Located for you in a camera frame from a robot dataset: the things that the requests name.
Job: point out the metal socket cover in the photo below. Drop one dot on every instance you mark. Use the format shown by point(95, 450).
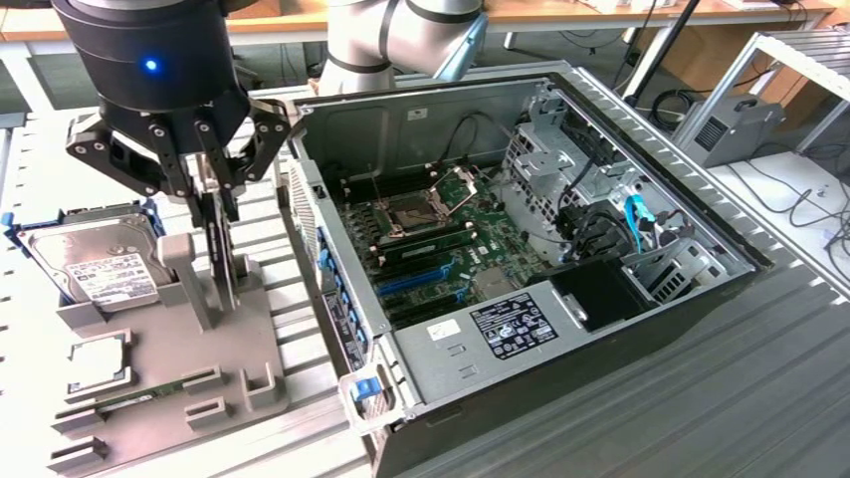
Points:
point(455, 172)

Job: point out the wooden desk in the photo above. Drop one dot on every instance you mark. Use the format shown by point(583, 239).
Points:
point(598, 15)

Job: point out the CPU socket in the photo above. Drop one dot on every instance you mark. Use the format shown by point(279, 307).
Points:
point(409, 214)

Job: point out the blue disk caddy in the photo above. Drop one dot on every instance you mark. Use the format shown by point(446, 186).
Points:
point(154, 219)

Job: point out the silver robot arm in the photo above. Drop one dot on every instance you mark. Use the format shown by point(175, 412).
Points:
point(371, 35)

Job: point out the blue expansion slot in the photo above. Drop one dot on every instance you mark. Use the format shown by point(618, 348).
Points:
point(411, 280)

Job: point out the green RAM stick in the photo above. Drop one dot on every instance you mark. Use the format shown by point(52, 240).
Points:
point(143, 396)

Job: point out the black open PC case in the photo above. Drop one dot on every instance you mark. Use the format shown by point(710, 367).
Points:
point(598, 388)

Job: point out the black graphics card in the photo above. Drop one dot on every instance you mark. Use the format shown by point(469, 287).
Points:
point(222, 259)

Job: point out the silver hard disk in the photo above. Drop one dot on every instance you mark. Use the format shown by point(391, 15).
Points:
point(99, 259)

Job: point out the grey control box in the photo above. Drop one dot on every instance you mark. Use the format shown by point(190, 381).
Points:
point(737, 132)

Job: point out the silver CPU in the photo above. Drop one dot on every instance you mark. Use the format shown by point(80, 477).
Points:
point(96, 366)

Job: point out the black RAM stick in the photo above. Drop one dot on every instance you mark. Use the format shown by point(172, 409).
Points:
point(429, 251)

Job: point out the thin metal locking lever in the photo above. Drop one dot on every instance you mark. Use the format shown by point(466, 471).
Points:
point(378, 191)

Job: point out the aluminium frame shelf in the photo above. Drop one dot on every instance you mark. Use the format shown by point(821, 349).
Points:
point(806, 50)

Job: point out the grey chipset heatsink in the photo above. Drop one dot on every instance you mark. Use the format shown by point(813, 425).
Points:
point(503, 283)

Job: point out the green motherboard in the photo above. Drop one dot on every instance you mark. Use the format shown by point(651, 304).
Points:
point(478, 254)

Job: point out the grey power supply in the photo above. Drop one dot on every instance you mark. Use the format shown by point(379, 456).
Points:
point(505, 358)

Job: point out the metal disk bay cage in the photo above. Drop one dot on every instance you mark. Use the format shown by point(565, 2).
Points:
point(538, 174)

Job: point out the black tripod pole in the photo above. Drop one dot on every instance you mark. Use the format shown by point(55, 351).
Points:
point(663, 45)

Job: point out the blue card retention strip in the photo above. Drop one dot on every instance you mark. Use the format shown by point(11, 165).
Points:
point(342, 299)

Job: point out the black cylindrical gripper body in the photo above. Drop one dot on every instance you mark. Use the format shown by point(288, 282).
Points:
point(152, 50)

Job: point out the grey parts rack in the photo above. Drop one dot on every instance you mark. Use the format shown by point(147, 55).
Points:
point(172, 368)

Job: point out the blue case latch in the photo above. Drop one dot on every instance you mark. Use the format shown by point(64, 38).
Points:
point(364, 389)

